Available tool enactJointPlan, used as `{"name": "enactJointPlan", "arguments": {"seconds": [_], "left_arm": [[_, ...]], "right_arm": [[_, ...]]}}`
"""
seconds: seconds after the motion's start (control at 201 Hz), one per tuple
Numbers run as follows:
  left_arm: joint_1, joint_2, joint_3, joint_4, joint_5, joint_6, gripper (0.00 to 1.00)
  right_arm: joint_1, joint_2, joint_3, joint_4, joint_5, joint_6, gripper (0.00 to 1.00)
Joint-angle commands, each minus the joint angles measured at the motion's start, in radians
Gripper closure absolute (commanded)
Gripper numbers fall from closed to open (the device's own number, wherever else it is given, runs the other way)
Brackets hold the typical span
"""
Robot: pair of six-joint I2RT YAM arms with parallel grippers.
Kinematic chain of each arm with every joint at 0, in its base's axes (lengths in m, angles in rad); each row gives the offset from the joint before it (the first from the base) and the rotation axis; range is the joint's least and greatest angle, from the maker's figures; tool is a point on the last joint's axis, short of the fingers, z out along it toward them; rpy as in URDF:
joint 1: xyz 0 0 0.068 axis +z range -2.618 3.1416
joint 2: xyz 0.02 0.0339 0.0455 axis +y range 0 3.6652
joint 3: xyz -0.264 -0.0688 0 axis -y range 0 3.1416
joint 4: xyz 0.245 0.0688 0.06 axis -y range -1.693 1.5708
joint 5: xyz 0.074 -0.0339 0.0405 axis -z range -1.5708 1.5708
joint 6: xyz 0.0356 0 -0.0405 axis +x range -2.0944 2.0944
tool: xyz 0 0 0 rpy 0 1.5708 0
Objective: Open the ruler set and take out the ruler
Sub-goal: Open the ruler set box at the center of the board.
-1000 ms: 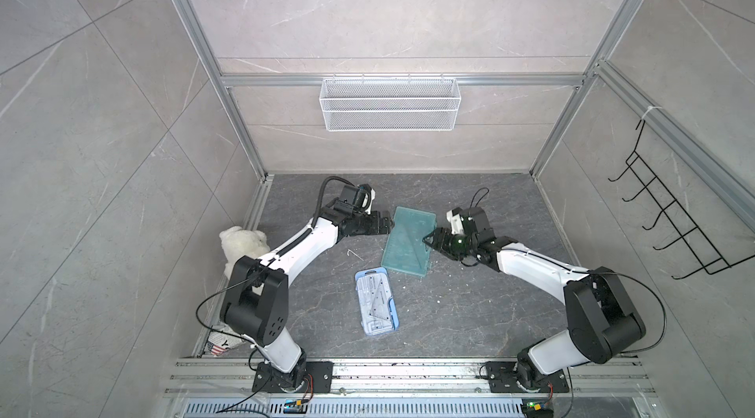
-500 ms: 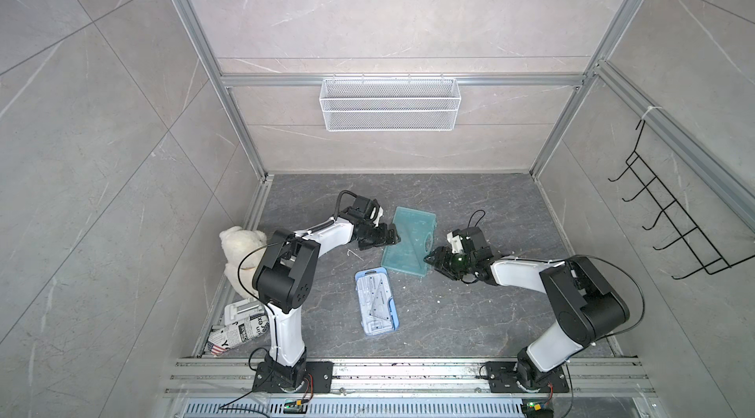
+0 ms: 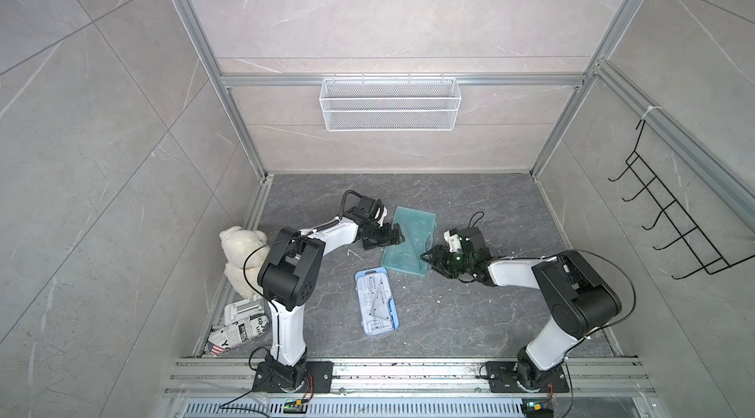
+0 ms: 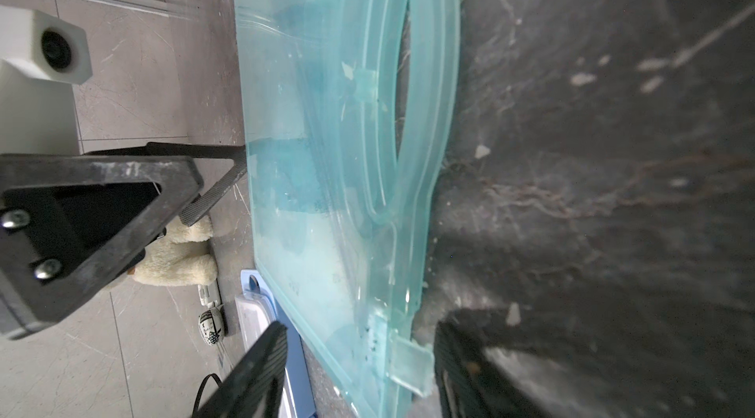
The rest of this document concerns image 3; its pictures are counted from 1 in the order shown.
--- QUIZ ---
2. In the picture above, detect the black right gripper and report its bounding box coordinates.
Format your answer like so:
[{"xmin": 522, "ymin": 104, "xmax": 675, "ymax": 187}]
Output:
[{"xmin": 420, "ymin": 245, "xmax": 474, "ymax": 278}]

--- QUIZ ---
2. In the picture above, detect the green transparent ruler set case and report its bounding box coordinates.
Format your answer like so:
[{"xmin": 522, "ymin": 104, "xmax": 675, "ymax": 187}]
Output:
[{"xmin": 381, "ymin": 207, "xmax": 436, "ymax": 278}]

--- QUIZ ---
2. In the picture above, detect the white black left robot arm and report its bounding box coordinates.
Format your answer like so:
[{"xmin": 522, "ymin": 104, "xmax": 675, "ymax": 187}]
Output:
[{"xmin": 258, "ymin": 217, "xmax": 404, "ymax": 367}]

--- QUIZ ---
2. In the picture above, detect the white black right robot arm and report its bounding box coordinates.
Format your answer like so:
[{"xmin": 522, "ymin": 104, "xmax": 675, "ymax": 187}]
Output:
[{"xmin": 420, "ymin": 243, "xmax": 622, "ymax": 388}]

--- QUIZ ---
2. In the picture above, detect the blue geometry set case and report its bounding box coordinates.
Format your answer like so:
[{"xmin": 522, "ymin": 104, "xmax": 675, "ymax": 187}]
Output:
[{"xmin": 355, "ymin": 268, "xmax": 399, "ymax": 337}]

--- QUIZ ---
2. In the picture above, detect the white teddy bear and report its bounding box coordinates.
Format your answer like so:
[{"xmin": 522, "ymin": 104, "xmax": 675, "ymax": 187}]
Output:
[{"xmin": 219, "ymin": 226, "xmax": 271, "ymax": 299}]

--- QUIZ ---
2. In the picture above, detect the printed newspaper pattern pouch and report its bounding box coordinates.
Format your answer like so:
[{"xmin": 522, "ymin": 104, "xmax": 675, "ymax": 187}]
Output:
[{"xmin": 206, "ymin": 294, "xmax": 271, "ymax": 356}]

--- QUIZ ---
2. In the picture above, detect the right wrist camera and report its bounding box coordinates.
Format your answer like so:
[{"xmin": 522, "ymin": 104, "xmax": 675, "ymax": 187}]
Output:
[{"xmin": 444, "ymin": 226, "xmax": 487, "ymax": 254}]

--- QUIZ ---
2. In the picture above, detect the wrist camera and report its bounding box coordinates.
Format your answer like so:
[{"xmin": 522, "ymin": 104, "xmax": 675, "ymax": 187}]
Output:
[
  {"xmin": 444, "ymin": 226, "xmax": 487, "ymax": 254},
  {"xmin": 349, "ymin": 196, "xmax": 385, "ymax": 225}
]

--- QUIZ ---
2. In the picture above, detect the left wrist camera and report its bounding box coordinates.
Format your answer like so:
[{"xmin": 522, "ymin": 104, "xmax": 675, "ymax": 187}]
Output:
[{"xmin": 349, "ymin": 196, "xmax": 385, "ymax": 225}]

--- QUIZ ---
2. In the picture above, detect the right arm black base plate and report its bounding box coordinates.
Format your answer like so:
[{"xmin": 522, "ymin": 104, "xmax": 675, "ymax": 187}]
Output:
[{"xmin": 481, "ymin": 360, "xmax": 570, "ymax": 394}]

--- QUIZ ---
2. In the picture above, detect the white wire mesh basket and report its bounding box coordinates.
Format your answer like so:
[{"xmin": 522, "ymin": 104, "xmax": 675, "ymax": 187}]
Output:
[{"xmin": 319, "ymin": 77, "xmax": 462, "ymax": 132}]

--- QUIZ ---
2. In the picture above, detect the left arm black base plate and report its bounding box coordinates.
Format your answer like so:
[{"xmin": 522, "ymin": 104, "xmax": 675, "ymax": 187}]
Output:
[{"xmin": 252, "ymin": 358, "xmax": 334, "ymax": 394}]

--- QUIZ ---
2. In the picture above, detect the aluminium front rail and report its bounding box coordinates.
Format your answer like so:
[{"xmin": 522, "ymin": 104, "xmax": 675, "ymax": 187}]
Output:
[{"xmin": 160, "ymin": 357, "xmax": 656, "ymax": 398}]

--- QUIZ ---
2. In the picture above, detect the black wire hook rack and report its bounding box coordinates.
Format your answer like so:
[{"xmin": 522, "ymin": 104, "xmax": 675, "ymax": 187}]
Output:
[{"xmin": 608, "ymin": 119, "xmax": 754, "ymax": 280}]

